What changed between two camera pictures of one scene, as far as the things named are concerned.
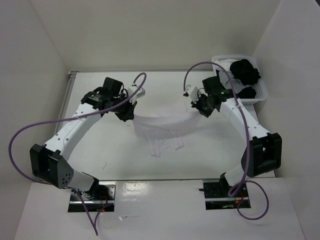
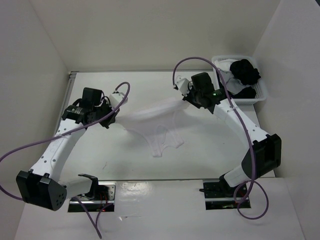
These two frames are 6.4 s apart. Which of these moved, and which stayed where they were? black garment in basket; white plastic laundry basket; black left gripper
Moved: black left gripper
Stayed: black garment in basket; white plastic laundry basket
